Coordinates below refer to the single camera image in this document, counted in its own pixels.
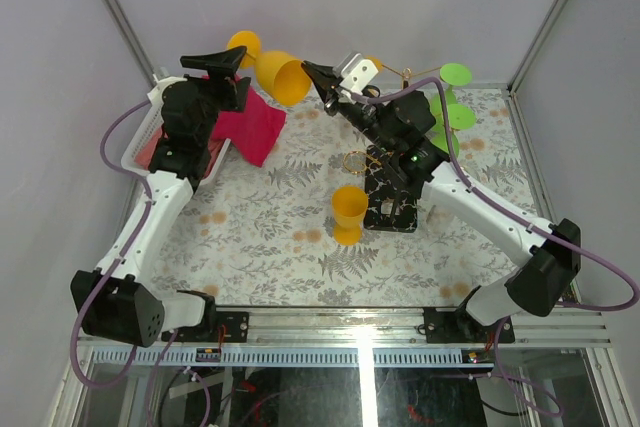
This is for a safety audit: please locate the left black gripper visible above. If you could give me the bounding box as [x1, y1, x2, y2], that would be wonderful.
[178, 47, 249, 146]

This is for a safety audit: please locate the orange wine glass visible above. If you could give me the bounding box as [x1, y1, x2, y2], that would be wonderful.
[366, 56, 384, 73]
[331, 185, 369, 246]
[227, 30, 311, 107]

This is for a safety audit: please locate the green plastic wine glass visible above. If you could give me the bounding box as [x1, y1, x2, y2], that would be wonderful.
[431, 104, 476, 155]

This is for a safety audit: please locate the gold wine glass rack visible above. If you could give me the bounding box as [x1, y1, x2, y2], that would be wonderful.
[342, 64, 446, 233]

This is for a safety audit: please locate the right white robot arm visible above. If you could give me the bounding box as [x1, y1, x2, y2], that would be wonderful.
[301, 55, 581, 342]

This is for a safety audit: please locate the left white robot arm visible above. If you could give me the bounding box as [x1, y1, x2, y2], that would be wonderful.
[71, 46, 251, 347]

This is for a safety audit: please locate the magenta cloth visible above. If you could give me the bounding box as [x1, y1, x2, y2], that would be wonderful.
[208, 86, 286, 167]

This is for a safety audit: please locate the white plastic basket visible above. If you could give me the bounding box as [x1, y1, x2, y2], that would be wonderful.
[121, 77, 231, 185]

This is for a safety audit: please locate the salmon pink cloth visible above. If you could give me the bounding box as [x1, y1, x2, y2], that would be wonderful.
[134, 128, 163, 170]

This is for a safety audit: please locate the floral table mat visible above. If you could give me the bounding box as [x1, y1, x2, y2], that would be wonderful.
[107, 87, 566, 307]

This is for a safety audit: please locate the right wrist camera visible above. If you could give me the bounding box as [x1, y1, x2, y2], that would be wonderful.
[333, 52, 378, 99]

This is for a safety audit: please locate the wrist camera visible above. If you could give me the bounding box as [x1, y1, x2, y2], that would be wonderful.
[147, 67, 181, 101]
[333, 52, 378, 99]

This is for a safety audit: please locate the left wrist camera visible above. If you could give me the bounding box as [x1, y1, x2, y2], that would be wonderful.
[147, 67, 181, 101]

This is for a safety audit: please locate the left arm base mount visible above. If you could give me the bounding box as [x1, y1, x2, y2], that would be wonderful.
[160, 291, 250, 344]

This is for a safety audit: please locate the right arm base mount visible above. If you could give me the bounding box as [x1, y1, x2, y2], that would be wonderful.
[422, 289, 516, 344]

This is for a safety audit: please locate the blue cable duct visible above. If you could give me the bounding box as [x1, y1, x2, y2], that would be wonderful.
[92, 348, 494, 367]

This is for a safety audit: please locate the aluminium front rail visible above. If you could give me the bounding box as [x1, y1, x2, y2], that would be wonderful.
[74, 306, 614, 346]

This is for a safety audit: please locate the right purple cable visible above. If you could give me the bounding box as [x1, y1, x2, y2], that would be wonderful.
[359, 76, 640, 418]

